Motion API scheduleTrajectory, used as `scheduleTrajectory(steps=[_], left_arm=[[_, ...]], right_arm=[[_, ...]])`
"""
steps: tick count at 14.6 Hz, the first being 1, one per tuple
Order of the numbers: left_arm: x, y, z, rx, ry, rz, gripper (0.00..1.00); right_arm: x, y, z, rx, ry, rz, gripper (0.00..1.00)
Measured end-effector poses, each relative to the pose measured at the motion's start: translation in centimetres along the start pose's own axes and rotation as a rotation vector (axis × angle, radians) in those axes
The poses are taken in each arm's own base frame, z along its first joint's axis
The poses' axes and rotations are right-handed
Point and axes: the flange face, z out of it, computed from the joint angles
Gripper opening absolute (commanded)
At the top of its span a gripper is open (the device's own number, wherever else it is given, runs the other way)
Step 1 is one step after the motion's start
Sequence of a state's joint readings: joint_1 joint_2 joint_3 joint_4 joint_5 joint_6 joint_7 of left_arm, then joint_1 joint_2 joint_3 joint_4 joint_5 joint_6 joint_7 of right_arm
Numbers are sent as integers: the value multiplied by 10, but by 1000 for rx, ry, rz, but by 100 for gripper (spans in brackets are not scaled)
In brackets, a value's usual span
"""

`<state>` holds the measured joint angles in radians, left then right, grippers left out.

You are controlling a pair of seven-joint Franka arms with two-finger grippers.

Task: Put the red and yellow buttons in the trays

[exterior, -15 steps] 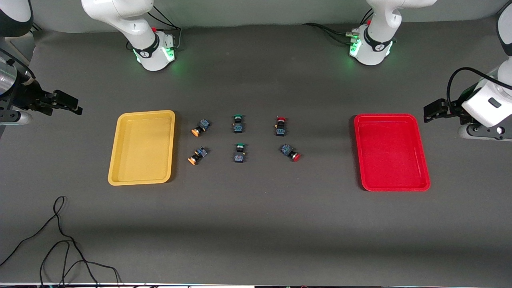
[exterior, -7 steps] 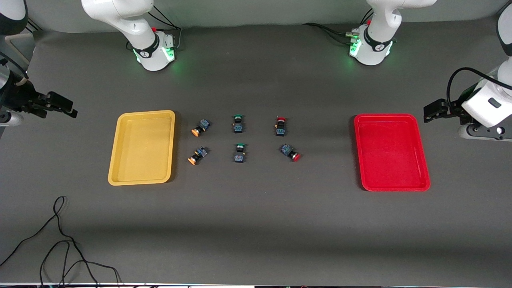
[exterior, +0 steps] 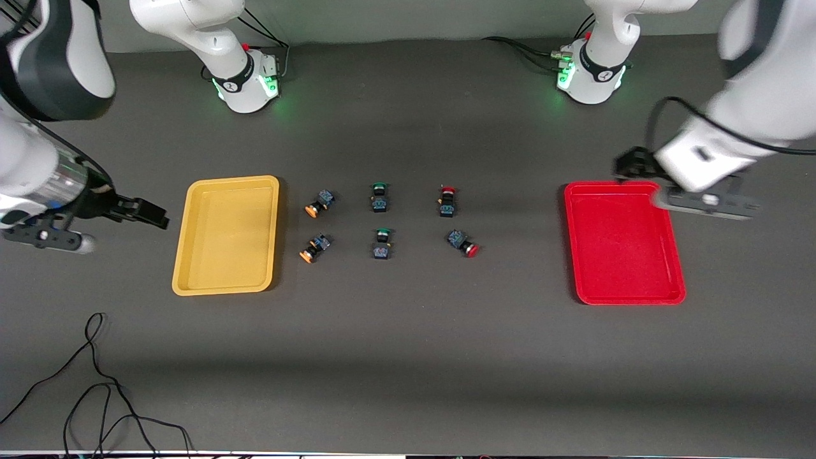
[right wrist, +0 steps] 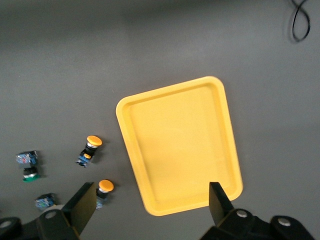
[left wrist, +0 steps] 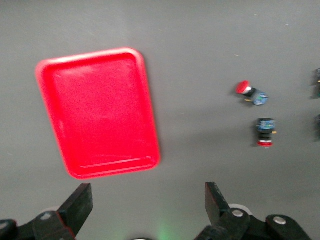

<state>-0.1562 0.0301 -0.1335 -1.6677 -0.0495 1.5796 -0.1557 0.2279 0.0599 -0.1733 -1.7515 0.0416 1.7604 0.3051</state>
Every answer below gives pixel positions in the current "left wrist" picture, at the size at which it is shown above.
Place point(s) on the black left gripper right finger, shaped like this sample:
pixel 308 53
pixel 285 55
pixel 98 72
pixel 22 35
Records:
pixel 215 205

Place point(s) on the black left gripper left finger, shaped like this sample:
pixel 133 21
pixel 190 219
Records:
pixel 75 207

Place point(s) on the red push button switch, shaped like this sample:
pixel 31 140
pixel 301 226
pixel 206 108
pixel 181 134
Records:
pixel 265 126
pixel 258 98

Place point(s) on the red plastic tray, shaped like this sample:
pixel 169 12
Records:
pixel 100 112

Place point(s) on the green push button switch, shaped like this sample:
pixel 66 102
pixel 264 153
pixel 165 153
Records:
pixel 317 127
pixel 317 82

